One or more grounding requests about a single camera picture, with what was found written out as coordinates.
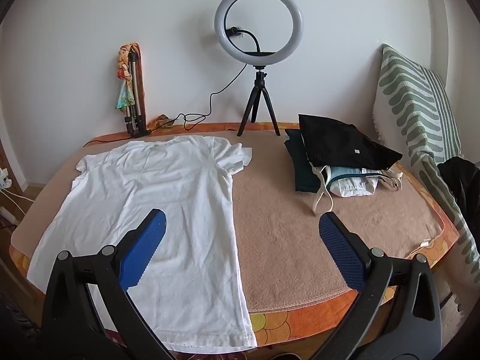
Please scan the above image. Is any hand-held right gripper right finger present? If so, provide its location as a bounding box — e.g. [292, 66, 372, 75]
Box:
[300, 212, 443, 360]

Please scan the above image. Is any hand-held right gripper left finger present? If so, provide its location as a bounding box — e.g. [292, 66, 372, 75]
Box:
[40, 208, 177, 360]

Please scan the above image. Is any white t-shirt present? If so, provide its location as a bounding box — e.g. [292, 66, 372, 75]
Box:
[26, 134, 259, 355]

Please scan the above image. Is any beige blanket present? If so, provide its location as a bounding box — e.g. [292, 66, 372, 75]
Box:
[11, 125, 445, 314]

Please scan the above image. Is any white folded garment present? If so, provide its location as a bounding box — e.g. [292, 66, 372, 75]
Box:
[332, 174, 379, 198]

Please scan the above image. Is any light blue folded garment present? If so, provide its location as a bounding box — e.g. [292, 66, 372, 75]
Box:
[330, 166, 366, 192]

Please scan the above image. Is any cream tote bag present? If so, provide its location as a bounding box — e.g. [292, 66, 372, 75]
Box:
[312, 165, 404, 214]

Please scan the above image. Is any dark teal folded garment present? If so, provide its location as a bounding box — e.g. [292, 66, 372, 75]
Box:
[284, 128, 323, 194]

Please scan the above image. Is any orange floral bed sheet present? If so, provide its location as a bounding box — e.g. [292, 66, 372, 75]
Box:
[9, 121, 462, 357]

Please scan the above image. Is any black folded garment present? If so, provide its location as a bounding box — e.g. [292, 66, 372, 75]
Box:
[298, 113, 404, 169]

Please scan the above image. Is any crumpled orange cloth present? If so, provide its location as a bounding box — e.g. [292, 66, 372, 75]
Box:
[148, 113, 176, 129]

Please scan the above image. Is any black cloth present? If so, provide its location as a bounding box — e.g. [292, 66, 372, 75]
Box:
[437, 156, 480, 229]

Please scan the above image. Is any colourful scarf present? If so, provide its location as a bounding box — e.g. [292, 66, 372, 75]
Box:
[113, 44, 141, 115]

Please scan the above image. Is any green striped pillow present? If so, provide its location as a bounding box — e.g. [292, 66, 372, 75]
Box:
[373, 43, 480, 282]

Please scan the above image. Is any black mini tripod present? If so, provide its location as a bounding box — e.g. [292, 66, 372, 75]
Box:
[237, 65, 281, 137]

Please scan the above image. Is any white cable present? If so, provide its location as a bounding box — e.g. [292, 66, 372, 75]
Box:
[0, 187, 34, 203]

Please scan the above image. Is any black ring light cable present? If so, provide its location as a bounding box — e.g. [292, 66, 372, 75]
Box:
[82, 63, 248, 148]

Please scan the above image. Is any white ring light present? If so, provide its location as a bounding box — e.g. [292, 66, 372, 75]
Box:
[214, 0, 305, 69]

